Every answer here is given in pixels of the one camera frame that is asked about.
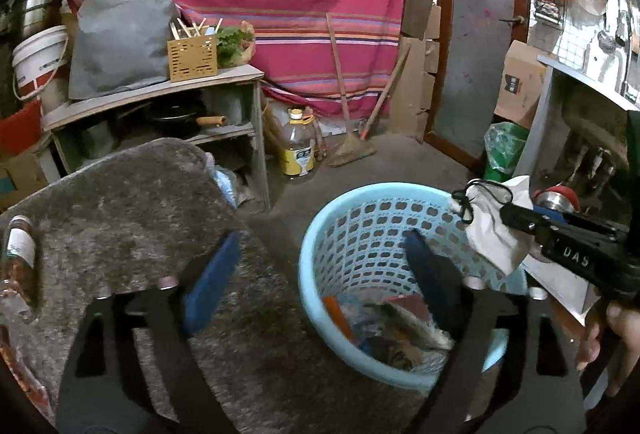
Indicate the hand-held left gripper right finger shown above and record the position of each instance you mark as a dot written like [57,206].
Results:
[431,276]

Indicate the grey metal door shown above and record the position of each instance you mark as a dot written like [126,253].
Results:
[480,39]

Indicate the wooden shelf unit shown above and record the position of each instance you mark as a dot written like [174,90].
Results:
[150,89]

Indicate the grey fabric bag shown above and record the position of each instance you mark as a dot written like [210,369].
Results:
[120,44]

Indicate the grey fuzzy mat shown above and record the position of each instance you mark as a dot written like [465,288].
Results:
[130,224]

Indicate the wooden stick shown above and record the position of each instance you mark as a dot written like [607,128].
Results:
[387,89]

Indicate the green plastic bag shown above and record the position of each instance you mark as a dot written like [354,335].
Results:
[505,149]

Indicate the light blue plastic basket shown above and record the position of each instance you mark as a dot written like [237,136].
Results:
[360,234]

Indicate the flat cardboard pieces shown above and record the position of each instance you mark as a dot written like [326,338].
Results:
[417,79]

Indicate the bag of green vegetables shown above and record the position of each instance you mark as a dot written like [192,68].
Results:
[235,44]

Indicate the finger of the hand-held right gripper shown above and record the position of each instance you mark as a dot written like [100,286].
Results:
[530,220]

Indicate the metal pot with red lid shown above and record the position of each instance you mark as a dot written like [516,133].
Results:
[557,199]

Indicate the cardboard box with blue print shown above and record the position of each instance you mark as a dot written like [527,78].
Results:
[20,179]

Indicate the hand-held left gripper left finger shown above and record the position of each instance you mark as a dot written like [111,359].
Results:
[212,279]

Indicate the yellow cooking oil bottle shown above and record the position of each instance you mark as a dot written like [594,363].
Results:
[298,149]

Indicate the person's right hand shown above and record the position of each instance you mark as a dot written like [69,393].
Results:
[620,334]

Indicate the white plastic bucket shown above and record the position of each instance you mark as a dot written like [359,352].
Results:
[37,59]

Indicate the maroon scouring pad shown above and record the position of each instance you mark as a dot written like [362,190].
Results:
[412,304]

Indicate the wooden chopstick holder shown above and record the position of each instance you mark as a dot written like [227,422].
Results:
[192,56]

